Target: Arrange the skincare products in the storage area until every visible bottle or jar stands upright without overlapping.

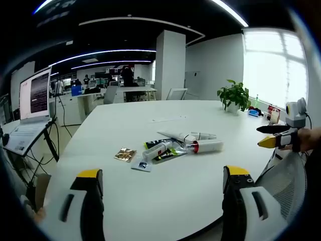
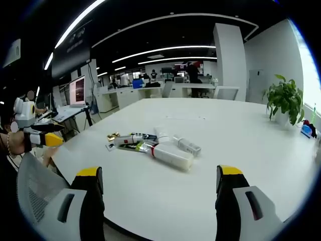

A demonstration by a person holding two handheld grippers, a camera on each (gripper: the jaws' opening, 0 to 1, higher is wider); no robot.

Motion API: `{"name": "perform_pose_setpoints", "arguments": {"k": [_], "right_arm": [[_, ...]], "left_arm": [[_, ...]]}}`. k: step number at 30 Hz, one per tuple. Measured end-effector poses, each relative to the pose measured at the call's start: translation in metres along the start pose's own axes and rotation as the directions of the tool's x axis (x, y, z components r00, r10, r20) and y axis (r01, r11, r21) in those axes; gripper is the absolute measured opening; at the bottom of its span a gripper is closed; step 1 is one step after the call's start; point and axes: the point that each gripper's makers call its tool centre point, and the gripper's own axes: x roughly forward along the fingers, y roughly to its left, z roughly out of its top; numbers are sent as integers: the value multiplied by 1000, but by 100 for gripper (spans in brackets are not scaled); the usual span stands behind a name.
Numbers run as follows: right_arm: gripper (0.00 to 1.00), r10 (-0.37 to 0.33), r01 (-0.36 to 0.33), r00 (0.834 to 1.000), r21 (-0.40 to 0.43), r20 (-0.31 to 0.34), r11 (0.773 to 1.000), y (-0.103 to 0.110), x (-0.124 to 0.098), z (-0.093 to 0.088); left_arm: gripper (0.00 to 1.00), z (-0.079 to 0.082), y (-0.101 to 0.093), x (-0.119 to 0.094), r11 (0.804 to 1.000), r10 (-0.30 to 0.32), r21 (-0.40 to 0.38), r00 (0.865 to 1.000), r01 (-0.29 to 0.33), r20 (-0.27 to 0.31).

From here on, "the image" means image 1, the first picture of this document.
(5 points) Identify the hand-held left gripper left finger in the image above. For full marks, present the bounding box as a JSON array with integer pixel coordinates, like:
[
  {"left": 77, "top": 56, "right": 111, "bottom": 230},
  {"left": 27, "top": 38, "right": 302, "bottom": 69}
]
[{"left": 41, "top": 169, "right": 105, "bottom": 241}]

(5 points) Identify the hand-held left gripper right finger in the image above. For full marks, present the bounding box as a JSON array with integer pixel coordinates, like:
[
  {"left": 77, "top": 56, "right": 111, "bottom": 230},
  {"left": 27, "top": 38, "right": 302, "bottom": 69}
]
[{"left": 220, "top": 165, "right": 289, "bottom": 241}]

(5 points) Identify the white skincare bottle red ring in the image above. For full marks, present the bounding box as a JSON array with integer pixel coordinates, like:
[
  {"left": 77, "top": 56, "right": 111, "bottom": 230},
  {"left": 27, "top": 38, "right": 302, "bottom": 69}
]
[{"left": 185, "top": 140, "right": 224, "bottom": 154}]

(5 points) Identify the gold skincare sachet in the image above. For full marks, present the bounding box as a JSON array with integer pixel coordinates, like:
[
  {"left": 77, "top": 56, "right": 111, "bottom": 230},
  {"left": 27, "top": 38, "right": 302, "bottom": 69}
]
[{"left": 114, "top": 147, "right": 137, "bottom": 163}]

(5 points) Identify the blue white skincare sachet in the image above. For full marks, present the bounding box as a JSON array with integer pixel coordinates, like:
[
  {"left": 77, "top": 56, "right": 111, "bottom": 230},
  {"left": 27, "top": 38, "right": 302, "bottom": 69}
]
[{"left": 130, "top": 160, "right": 153, "bottom": 173}]

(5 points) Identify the black green skincare sachet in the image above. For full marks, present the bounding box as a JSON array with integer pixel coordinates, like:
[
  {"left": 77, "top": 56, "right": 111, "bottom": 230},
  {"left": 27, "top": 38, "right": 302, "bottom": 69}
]
[
  {"left": 152, "top": 147, "right": 188, "bottom": 165},
  {"left": 143, "top": 137, "right": 174, "bottom": 149}
]

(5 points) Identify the white skincare tube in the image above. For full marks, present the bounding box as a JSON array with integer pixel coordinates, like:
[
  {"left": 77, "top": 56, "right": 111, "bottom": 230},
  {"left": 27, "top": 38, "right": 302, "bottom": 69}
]
[{"left": 156, "top": 129, "right": 198, "bottom": 142}]

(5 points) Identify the blue storage crate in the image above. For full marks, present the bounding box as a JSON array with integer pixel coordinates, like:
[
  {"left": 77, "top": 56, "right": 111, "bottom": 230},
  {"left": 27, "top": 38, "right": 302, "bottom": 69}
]
[{"left": 70, "top": 84, "right": 84, "bottom": 97}]

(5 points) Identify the person's right hand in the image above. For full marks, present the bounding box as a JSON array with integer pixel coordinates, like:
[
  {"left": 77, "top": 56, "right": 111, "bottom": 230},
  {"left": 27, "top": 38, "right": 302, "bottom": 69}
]
[{"left": 292, "top": 127, "right": 321, "bottom": 153}]

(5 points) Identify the red white packet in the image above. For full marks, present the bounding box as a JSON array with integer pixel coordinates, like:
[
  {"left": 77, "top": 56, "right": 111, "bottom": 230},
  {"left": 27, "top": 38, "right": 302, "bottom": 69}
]
[{"left": 266, "top": 104, "right": 282, "bottom": 124}]

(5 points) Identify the brown cardboard piece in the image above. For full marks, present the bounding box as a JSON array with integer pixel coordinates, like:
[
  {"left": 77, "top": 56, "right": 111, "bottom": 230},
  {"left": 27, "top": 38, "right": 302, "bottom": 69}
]
[{"left": 34, "top": 173, "right": 52, "bottom": 212}]

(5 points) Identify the white mesh office chair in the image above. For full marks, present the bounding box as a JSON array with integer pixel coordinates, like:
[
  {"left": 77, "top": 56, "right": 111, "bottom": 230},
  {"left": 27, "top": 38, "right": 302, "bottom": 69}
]
[{"left": 255, "top": 150, "right": 308, "bottom": 223}]

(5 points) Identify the potted green plant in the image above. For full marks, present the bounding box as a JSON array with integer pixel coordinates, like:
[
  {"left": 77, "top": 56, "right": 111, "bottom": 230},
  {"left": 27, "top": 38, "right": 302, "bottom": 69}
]
[{"left": 216, "top": 79, "right": 252, "bottom": 115}]

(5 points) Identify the black laptop stand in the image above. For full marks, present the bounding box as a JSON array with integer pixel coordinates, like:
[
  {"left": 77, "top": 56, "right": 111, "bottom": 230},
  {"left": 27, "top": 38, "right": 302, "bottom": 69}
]
[{"left": 2, "top": 119, "right": 60, "bottom": 194}]

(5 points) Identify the grey cabinet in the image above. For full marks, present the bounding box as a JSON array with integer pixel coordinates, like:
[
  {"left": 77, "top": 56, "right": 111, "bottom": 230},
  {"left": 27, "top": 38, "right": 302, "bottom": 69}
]
[{"left": 184, "top": 70, "right": 201, "bottom": 96}]

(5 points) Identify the open white laptop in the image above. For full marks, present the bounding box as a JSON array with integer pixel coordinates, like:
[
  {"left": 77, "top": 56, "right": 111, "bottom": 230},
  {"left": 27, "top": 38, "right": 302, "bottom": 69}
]
[{"left": 3, "top": 66, "right": 53, "bottom": 157}]

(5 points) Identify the grey office chair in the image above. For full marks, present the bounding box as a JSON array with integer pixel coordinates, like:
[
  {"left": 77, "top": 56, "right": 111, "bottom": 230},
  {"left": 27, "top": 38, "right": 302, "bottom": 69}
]
[{"left": 103, "top": 85, "right": 118, "bottom": 105}]

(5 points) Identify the white office desk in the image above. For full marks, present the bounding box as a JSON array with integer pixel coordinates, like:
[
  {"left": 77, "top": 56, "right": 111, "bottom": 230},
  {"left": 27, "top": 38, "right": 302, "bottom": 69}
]
[{"left": 114, "top": 86, "right": 158, "bottom": 102}]

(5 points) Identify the black cable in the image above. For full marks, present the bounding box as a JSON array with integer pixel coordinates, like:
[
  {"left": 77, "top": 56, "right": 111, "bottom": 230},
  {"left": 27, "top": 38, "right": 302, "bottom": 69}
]
[{"left": 55, "top": 79, "right": 74, "bottom": 138}]

